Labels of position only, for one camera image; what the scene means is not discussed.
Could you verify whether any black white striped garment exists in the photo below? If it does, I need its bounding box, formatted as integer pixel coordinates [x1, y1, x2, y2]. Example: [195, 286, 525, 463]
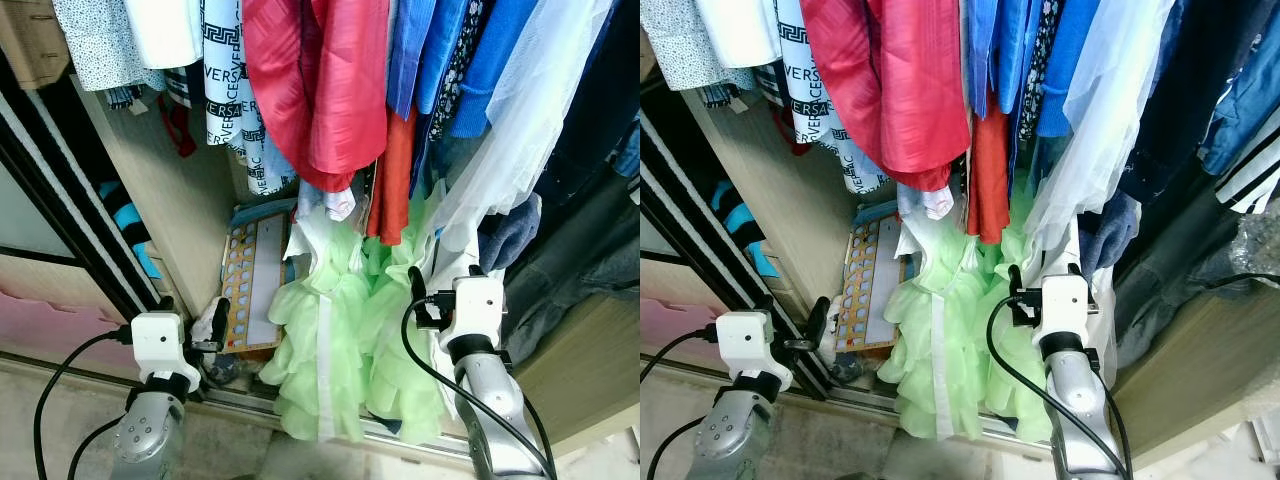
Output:
[1213, 130, 1280, 216]

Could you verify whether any white red-check shirt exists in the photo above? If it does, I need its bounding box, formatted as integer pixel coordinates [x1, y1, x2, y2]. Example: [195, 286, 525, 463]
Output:
[320, 185, 358, 223]
[898, 182, 956, 221]

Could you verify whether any red satin garment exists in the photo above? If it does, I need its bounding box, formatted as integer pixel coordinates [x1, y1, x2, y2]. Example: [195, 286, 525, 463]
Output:
[240, 0, 393, 193]
[800, 0, 973, 191]

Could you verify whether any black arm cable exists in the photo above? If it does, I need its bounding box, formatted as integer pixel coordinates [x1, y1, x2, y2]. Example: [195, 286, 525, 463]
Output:
[400, 295, 559, 480]
[640, 322, 721, 480]
[985, 295, 1136, 480]
[32, 328, 136, 480]

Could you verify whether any black white lettered garment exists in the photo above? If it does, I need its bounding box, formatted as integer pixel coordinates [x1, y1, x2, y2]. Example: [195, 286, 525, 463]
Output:
[750, 0, 891, 196]
[163, 0, 299, 198]

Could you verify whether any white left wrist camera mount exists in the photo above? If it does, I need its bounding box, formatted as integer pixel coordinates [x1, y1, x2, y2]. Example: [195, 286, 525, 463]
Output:
[130, 312, 189, 386]
[715, 312, 793, 393]

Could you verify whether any black framed sliding door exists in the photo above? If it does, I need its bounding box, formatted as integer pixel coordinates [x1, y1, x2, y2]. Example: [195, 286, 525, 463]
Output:
[0, 60, 166, 361]
[640, 90, 831, 401]

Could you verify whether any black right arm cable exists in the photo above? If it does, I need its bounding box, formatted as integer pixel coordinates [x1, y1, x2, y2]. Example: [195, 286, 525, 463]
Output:
[985, 295, 1136, 480]
[400, 295, 559, 480]

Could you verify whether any navy floral print garment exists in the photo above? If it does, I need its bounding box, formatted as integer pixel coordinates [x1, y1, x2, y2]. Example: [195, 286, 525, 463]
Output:
[1015, 0, 1066, 141]
[430, 0, 491, 141]

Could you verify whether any white sheer garment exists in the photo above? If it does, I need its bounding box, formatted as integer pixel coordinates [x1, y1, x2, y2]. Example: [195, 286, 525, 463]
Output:
[420, 0, 616, 271]
[1022, 0, 1176, 261]

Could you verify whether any orange-red garment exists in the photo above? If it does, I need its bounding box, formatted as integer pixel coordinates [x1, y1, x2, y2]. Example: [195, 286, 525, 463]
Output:
[965, 105, 1013, 246]
[365, 105, 419, 246]

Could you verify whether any clear plastic wrap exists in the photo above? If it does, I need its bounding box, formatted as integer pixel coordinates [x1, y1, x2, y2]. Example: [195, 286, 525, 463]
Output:
[1230, 210, 1280, 291]

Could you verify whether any plain white garment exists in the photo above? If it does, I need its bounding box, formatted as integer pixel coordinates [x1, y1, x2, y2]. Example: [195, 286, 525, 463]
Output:
[122, 0, 206, 71]
[695, 0, 786, 71]

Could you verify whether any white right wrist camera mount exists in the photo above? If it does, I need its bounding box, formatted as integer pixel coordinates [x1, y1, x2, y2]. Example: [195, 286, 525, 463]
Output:
[1030, 275, 1091, 346]
[440, 277, 506, 346]

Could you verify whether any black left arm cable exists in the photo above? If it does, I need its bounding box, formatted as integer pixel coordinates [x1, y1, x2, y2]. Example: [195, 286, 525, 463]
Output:
[32, 328, 136, 480]
[640, 322, 721, 480]

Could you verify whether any light blue shirt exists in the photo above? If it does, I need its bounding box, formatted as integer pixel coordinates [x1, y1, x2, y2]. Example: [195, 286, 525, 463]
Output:
[385, 0, 441, 121]
[965, 0, 1031, 121]

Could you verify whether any board with coloured dots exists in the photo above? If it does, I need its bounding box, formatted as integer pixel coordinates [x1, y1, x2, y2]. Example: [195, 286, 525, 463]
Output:
[220, 205, 301, 353]
[838, 205, 906, 351]

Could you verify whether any blue denim jacket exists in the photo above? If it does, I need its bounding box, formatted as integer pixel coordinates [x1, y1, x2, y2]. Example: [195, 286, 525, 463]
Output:
[612, 120, 641, 181]
[1195, 10, 1280, 176]

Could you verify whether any dark navy garment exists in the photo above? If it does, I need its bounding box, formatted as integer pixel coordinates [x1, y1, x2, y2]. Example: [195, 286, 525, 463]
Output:
[535, 0, 641, 201]
[1120, 0, 1266, 206]

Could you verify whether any thin black cable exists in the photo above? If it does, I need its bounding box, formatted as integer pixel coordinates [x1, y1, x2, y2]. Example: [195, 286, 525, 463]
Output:
[1195, 270, 1280, 293]

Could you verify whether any light wood wardrobe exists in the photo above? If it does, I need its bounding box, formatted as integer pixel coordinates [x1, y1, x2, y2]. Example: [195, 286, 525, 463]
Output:
[0, 0, 641, 451]
[640, 0, 1280, 461]

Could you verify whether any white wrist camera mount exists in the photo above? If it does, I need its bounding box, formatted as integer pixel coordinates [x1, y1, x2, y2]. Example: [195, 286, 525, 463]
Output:
[715, 312, 793, 393]
[440, 277, 506, 346]
[130, 312, 189, 386]
[1030, 275, 1091, 346]

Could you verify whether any cyan black striped garment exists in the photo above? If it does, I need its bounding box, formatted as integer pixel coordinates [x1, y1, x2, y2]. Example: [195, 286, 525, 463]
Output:
[712, 180, 776, 279]
[98, 180, 161, 281]

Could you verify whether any white blue-dotted shirt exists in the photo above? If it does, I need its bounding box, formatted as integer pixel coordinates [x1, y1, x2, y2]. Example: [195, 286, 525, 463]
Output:
[640, 0, 756, 93]
[50, 0, 166, 93]

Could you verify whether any light green ruffled dress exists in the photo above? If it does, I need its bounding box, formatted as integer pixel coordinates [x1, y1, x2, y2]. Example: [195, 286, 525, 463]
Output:
[258, 180, 461, 446]
[878, 185, 1056, 443]

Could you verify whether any grey-blue fleece garment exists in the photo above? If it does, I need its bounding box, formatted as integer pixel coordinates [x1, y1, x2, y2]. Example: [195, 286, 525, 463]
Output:
[1078, 192, 1141, 276]
[478, 193, 543, 273]

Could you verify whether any bright blue sweater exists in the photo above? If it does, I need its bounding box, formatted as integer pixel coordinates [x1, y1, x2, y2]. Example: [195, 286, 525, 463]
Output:
[1030, 0, 1106, 139]
[415, 0, 541, 139]

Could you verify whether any dark grey denim garment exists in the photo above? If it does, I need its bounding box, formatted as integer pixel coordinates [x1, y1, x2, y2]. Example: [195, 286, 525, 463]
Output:
[500, 170, 641, 341]
[1110, 170, 1251, 371]

